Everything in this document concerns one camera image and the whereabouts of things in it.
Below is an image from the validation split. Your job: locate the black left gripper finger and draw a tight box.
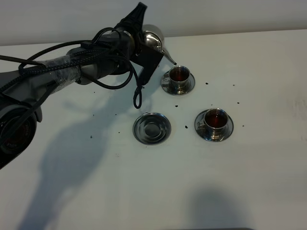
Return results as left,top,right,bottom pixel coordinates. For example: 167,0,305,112
131,43,164,85
117,2,146,34

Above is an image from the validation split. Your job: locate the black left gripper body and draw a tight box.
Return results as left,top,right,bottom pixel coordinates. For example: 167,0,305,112
95,23,142,77

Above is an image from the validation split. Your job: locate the stainless steel teapot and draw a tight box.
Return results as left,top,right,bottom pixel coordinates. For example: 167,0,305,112
140,24,177,65

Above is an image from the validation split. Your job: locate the far stainless steel teacup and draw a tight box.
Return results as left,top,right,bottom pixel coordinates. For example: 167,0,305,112
161,65,190,88

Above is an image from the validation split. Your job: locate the stainless steel teacup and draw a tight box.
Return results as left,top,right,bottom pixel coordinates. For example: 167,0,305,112
195,108,230,134
161,65,190,88

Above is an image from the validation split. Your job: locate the steel teapot saucer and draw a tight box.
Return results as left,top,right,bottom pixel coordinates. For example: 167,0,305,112
132,112,172,145

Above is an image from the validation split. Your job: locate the near stainless steel teacup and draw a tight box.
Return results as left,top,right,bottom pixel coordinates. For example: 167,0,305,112
195,108,230,134

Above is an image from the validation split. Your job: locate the far steel saucer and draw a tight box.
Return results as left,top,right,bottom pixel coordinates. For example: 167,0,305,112
161,72,195,96

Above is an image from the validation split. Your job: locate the near steel saucer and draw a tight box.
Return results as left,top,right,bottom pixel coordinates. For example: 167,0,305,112
194,116,234,142

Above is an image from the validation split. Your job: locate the black braided cable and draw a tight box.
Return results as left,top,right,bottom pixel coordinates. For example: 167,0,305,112
0,27,146,125

